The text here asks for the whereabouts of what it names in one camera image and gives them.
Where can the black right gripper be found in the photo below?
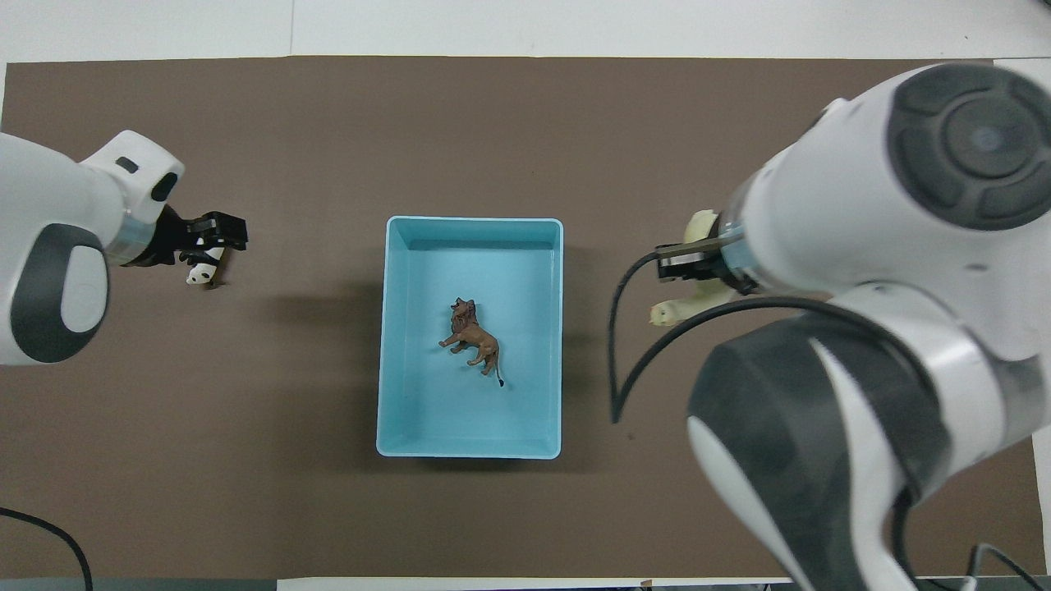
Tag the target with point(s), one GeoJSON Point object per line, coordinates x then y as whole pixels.
{"type": "Point", "coordinates": [727, 271]}

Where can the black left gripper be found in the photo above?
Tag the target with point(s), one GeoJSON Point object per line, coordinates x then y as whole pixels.
{"type": "Point", "coordinates": [168, 238]}

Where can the cream horse toy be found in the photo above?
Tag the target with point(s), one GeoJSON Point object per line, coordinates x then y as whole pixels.
{"type": "Point", "coordinates": [690, 308]}

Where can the black and white panda toy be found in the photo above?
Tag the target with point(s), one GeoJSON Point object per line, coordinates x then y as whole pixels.
{"type": "Point", "coordinates": [199, 275]}

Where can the brown lion toy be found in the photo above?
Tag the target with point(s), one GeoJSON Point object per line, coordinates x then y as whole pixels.
{"type": "Point", "coordinates": [476, 336]}

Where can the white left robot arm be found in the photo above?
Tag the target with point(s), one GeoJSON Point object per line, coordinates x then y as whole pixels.
{"type": "Point", "coordinates": [49, 238]}

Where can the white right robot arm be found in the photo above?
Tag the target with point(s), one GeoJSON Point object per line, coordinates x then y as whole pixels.
{"type": "Point", "coordinates": [887, 246]}

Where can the light blue storage box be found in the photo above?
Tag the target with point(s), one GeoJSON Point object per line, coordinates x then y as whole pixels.
{"type": "Point", "coordinates": [427, 410]}

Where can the brown table mat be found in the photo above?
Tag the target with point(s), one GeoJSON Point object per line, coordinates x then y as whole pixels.
{"type": "Point", "coordinates": [328, 492]}

